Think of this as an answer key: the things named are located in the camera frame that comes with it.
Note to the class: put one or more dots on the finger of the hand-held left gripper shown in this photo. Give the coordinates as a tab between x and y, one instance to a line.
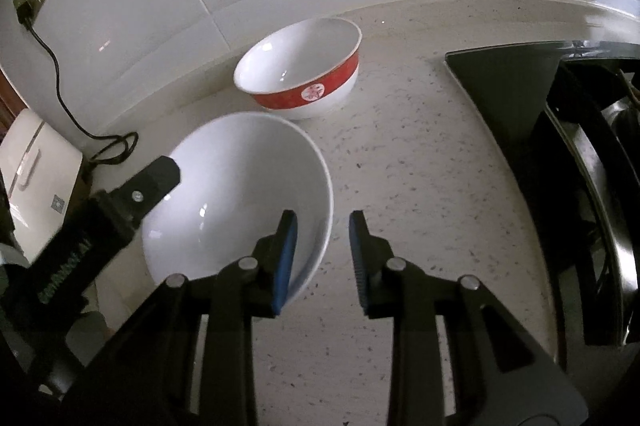
145	191

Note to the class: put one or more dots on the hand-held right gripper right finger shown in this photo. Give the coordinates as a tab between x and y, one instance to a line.
359	266

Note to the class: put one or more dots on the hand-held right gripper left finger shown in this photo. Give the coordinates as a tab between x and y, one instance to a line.
285	266

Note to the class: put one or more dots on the plain white bowl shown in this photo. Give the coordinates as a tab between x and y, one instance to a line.
225	186

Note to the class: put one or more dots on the red banded bowl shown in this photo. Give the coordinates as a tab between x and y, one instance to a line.
290	98

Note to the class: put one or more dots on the white rice cooker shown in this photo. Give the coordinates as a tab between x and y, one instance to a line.
35	176

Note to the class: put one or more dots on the brown wooden door post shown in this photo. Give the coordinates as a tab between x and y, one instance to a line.
4	106

